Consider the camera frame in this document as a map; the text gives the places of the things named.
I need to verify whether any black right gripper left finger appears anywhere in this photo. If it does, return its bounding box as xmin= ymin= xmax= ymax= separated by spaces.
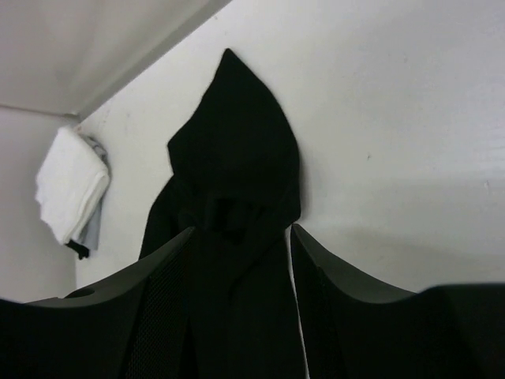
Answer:
xmin=1 ymin=228 xmax=196 ymax=378

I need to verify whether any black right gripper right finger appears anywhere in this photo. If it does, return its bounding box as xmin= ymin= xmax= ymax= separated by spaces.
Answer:
xmin=290 ymin=224 xmax=504 ymax=378

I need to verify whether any folded grey tank top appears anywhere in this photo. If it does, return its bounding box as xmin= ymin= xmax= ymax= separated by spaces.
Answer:
xmin=75 ymin=134 xmax=109 ymax=250

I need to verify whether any folded white tank top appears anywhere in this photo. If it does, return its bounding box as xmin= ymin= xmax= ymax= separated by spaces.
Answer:
xmin=36 ymin=126 xmax=110 ymax=245

